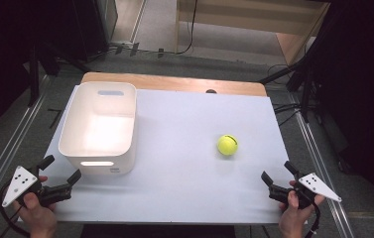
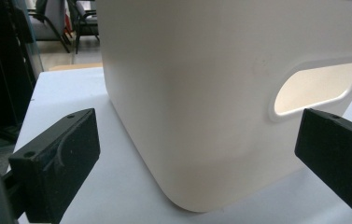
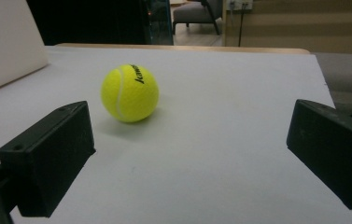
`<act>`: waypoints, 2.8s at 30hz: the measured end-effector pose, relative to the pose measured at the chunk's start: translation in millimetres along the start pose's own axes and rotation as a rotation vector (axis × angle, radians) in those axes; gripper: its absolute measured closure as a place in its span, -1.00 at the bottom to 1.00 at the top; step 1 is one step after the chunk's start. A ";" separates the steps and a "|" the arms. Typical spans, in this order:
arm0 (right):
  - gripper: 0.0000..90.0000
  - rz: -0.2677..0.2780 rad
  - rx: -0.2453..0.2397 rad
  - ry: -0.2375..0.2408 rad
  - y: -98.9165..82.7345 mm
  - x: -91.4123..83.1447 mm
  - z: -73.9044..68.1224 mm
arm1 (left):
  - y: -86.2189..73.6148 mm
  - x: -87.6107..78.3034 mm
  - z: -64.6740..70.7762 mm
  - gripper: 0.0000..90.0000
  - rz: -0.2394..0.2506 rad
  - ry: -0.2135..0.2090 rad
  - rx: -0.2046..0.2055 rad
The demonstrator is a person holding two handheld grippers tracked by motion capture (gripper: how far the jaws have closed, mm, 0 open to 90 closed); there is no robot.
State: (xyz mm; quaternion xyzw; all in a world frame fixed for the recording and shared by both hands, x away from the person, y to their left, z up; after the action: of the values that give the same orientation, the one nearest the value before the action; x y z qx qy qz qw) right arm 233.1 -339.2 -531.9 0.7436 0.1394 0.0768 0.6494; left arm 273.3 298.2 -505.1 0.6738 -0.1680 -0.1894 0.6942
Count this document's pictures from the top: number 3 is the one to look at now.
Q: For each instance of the white board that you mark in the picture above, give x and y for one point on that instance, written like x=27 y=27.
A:
x=5 y=43

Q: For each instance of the grey armchair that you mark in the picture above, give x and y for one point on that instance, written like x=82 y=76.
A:
x=197 y=12

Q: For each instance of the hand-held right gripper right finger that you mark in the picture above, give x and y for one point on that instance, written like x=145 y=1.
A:
x=335 y=149

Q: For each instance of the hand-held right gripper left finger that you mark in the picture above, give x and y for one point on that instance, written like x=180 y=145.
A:
x=46 y=155

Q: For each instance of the dark glass cabinet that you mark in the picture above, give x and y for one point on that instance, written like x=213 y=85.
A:
x=159 y=21

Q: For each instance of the white wall power socket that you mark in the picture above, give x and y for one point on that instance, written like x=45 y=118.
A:
x=239 y=4

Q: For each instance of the yellow tennis ball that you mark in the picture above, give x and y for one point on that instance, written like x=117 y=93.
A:
x=129 y=93

